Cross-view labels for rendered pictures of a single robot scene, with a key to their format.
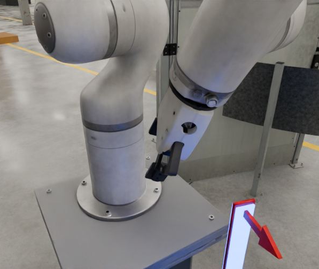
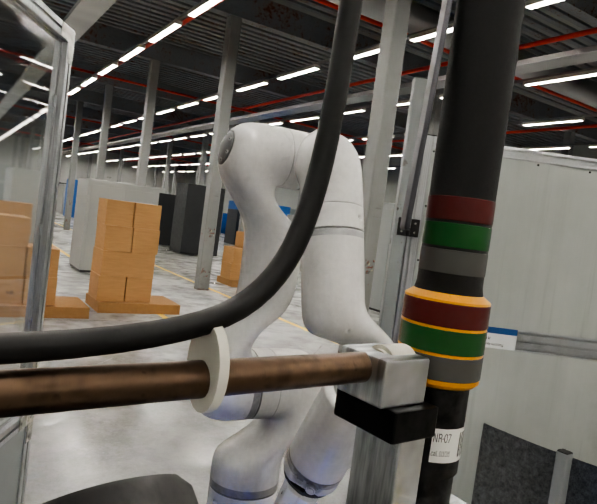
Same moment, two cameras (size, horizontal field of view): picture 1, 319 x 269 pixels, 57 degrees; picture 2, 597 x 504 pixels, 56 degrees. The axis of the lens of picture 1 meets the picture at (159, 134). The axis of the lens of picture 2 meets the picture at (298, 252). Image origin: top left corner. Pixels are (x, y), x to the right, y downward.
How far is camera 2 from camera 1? 49 cm
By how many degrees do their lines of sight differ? 29
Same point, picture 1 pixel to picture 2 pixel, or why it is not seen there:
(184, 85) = (290, 469)
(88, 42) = (231, 405)
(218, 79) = (313, 471)
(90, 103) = (221, 462)
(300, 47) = not seen: outside the picture
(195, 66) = (297, 456)
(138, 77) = (276, 444)
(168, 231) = not seen: outside the picture
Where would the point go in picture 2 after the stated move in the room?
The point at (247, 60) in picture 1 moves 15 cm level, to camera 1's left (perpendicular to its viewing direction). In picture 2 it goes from (335, 461) to (226, 435)
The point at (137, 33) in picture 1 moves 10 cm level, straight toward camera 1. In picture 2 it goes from (281, 402) to (267, 422)
